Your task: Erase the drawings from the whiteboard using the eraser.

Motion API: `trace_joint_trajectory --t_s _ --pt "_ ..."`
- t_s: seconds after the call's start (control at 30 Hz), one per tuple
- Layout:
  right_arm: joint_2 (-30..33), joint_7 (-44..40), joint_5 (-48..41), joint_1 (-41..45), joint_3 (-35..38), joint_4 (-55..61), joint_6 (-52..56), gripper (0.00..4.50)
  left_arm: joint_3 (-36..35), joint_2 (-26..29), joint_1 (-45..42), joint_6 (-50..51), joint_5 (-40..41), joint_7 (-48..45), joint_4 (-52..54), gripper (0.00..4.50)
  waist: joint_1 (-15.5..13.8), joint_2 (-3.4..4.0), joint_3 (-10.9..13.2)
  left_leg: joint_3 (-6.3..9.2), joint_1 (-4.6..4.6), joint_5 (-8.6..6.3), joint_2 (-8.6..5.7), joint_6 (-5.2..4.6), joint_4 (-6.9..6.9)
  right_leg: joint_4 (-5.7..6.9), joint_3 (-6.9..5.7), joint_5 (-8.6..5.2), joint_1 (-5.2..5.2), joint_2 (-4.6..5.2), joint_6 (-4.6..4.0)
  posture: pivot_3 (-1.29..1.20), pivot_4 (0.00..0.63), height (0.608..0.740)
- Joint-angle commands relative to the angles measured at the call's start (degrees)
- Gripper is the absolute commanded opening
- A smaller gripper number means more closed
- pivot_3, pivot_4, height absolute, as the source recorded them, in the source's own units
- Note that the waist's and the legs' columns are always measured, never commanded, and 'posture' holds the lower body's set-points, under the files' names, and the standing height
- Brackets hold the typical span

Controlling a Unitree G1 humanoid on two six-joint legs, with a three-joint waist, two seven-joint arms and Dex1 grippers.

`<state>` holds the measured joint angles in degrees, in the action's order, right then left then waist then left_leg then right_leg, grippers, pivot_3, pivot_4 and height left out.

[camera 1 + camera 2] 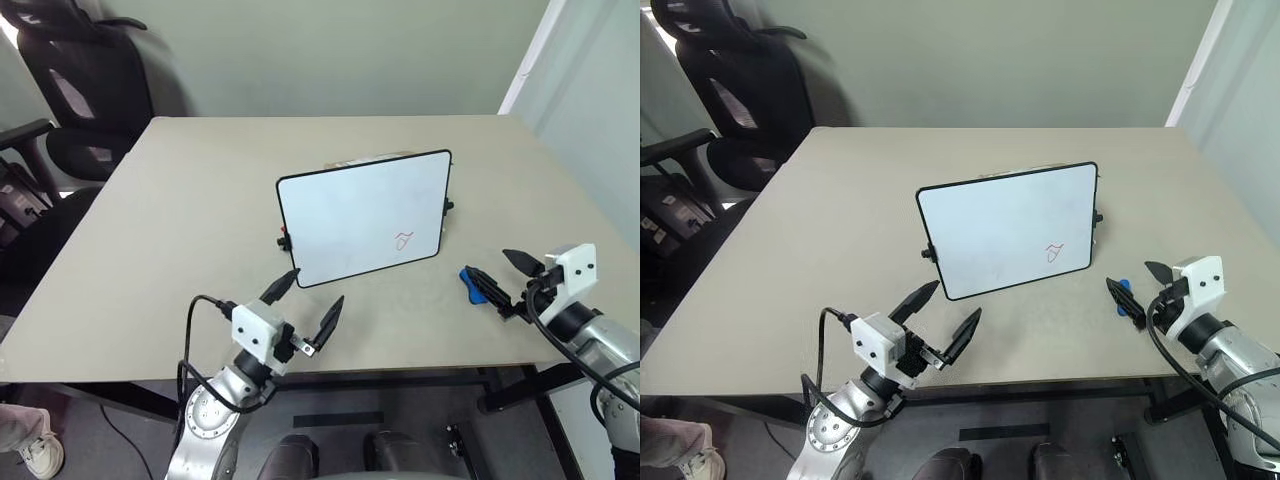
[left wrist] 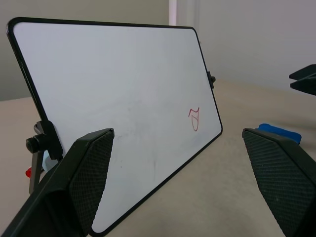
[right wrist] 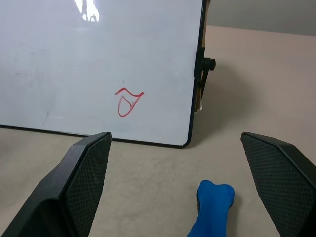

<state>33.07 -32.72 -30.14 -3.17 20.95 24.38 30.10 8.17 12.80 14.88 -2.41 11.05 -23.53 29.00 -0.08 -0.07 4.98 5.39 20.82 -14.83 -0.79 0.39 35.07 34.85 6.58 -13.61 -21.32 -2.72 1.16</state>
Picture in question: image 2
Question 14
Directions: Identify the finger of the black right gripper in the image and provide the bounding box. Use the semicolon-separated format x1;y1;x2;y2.
290;79;316;96
289;64;316;80

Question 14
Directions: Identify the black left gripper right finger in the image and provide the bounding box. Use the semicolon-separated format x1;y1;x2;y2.
241;128;316;237

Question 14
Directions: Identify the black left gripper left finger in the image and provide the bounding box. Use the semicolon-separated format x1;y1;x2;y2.
0;128;115;237

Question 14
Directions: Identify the blue whiteboard eraser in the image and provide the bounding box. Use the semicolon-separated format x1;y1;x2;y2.
256;122;302;145

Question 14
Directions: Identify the black board stand clamp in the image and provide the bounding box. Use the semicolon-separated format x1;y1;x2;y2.
26;120;64;196

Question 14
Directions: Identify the white upright pole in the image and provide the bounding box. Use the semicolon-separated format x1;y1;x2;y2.
168;0;178;26

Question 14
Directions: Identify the white whiteboard with black frame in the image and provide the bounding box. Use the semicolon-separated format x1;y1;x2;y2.
5;16;223;237

